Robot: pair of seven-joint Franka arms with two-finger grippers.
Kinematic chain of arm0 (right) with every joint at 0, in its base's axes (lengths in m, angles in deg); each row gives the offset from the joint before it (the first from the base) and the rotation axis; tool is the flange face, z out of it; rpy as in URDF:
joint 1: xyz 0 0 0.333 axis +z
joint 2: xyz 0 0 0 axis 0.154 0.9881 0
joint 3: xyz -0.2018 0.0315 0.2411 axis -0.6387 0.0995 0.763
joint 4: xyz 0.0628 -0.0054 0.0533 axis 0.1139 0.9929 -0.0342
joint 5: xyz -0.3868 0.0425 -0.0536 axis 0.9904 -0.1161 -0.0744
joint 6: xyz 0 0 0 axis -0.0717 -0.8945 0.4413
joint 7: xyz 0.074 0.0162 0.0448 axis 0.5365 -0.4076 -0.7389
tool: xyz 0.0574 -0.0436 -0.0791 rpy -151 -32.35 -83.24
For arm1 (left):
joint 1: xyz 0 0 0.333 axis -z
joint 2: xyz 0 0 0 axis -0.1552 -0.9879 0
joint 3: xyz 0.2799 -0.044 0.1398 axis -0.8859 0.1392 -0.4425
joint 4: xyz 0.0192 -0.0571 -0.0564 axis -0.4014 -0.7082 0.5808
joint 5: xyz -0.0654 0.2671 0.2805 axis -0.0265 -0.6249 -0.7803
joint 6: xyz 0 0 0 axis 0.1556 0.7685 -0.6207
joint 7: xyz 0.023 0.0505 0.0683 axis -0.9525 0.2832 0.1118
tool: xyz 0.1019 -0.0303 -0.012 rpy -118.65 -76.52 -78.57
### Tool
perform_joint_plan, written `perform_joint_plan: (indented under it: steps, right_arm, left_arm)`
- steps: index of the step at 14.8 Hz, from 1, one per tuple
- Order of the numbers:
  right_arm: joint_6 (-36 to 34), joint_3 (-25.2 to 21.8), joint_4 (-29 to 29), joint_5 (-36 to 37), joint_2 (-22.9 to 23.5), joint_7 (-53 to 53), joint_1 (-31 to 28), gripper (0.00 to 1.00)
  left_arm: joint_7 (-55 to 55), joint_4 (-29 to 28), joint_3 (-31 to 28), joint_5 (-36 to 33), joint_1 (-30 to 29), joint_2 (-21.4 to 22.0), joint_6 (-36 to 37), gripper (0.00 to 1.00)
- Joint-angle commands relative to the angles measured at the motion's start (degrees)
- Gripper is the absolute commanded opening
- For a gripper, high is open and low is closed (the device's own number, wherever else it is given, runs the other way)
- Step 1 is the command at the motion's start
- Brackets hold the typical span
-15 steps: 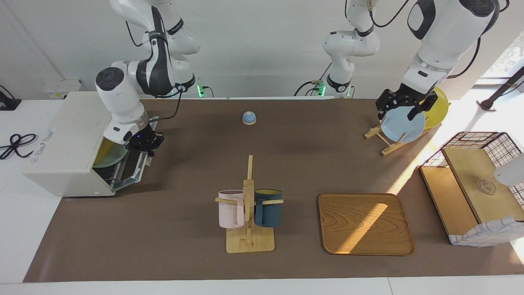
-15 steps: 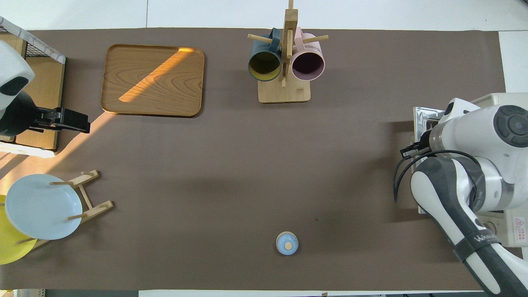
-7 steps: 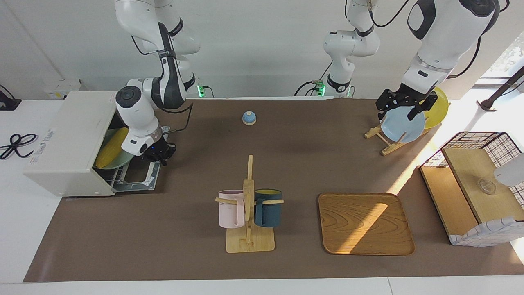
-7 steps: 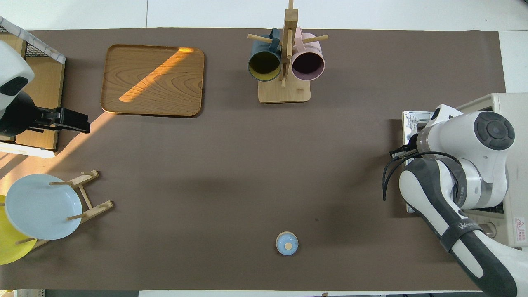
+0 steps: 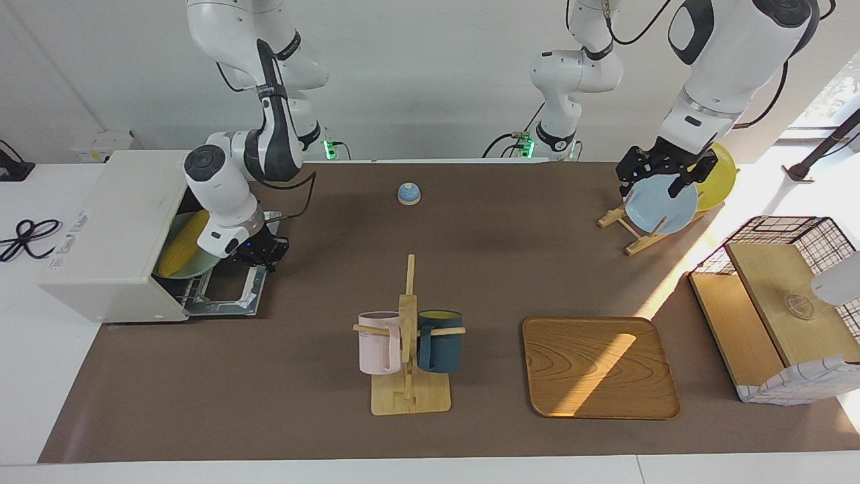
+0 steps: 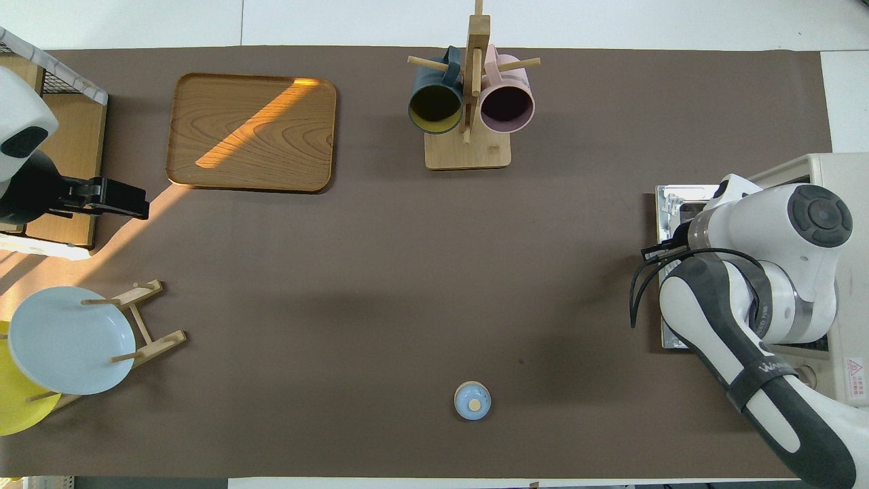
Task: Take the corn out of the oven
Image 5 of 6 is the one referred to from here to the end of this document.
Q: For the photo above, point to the wooden plate rack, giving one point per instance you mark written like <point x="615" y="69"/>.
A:
<point x="638" y="243"/>

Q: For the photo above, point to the black stand pole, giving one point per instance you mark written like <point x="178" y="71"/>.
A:
<point x="823" y="144"/>

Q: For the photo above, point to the black clamp mount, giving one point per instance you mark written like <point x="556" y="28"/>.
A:
<point x="13" y="169"/>

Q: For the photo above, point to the pink mug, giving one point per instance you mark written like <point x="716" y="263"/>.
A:
<point x="376" y="346"/>

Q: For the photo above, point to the white cylindrical object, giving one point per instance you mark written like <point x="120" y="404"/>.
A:
<point x="840" y="282"/>

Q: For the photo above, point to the yellow corn cob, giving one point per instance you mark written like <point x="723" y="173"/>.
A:
<point x="183" y="245"/>

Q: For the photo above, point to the brown table mat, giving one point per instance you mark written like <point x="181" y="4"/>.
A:
<point x="302" y="282"/>

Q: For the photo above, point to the light blue plate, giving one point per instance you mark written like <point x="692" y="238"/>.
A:
<point x="662" y="208"/>

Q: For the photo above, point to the yellow plate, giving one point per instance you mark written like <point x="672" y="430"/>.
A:
<point x="719" y="181"/>

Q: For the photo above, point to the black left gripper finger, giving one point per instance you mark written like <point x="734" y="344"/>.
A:
<point x="627" y="189"/>
<point x="678" y="186"/>

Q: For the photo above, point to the wide light wooden board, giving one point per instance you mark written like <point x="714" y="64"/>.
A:
<point x="779" y="282"/>

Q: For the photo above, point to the white checked cloth liner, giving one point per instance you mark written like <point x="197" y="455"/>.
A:
<point x="799" y="386"/>

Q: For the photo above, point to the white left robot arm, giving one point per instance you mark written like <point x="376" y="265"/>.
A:
<point x="732" y="54"/>

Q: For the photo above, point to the narrow light wooden board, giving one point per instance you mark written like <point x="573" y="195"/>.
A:
<point x="732" y="323"/>

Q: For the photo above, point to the pale green plate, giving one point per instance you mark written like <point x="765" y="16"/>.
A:
<point x="201" y="263"/>

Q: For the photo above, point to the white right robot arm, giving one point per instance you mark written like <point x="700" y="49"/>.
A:
<point x="215" y="181"/>

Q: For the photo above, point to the dark teal mug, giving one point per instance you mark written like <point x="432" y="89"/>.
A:
<point x="443" y="346"/>

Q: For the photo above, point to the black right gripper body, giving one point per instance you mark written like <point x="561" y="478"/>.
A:
<point x="262" y="247"/>

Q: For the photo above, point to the white power strip box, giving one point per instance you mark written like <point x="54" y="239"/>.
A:
<point x="101" y="144"/>

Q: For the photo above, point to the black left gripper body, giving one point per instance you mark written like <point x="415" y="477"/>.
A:
<point x="662" y="161"/>

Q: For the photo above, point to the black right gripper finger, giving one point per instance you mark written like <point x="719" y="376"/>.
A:
<point x="272" y="266"/>

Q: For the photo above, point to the brown wooden tray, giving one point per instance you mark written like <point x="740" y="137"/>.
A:
<point x="598" y="370"/>

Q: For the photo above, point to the white toaster oven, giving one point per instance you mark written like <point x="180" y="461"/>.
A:
<point x="107" y="228"/>

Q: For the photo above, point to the small clear glass piece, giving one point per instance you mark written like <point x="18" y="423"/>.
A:
<point x="799" y="306"/>

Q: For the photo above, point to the blue call bell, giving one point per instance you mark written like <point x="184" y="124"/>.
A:
<point x="409" y="194"/>

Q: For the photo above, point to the wooden mug rack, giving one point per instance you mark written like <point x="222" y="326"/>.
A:
<point x="410" y="400"/>

